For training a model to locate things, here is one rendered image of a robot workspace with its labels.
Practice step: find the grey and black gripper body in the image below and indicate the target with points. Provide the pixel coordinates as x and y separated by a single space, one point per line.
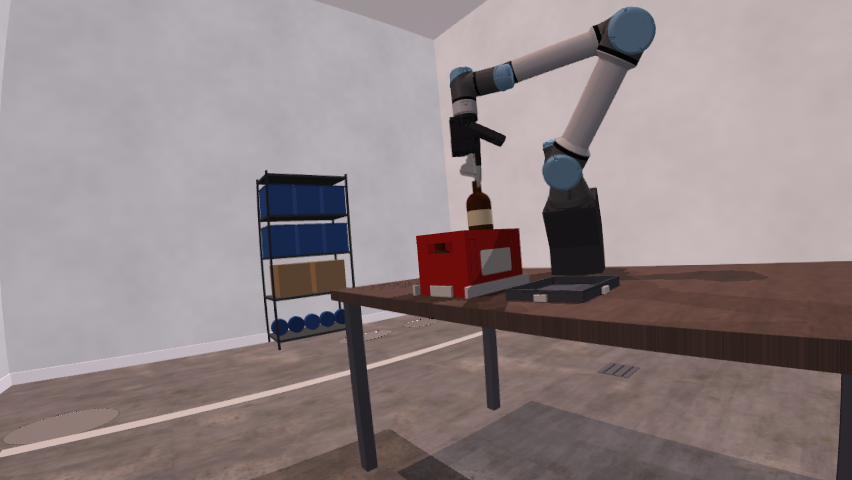
466 141

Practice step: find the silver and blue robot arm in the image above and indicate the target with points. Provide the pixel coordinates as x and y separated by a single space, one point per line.
630 31

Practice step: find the red crate with dividers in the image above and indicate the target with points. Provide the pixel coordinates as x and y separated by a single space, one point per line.
476 256

